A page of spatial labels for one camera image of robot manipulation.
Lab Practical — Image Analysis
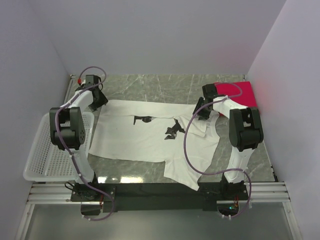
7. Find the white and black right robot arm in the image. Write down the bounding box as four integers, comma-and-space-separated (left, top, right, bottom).
193, 83, 264, 200

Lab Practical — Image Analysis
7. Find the white t shirt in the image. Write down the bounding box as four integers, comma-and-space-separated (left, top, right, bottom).
89, 100, 220, 191

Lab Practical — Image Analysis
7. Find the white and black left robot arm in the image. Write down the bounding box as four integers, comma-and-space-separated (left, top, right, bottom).
49, 74, 108, 201

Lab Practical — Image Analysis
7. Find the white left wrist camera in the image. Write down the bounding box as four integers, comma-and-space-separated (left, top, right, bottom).
77, 75, 92, 89

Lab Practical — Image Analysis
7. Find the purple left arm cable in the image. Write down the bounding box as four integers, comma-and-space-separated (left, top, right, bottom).
54, 65, 117, 222

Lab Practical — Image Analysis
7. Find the black base beam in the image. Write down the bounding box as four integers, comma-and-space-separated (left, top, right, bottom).
70, 182, 249, 213

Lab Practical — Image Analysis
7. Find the folded red t shirt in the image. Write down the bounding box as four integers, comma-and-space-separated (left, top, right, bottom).
213, 81, 258, 118

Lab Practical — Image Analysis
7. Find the white plastic basket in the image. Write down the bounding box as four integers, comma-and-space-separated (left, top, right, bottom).
23, 112, 95, 182

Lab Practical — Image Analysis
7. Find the aluminium rail frame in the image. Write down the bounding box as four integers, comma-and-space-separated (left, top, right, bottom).
15, 182, 303, 240

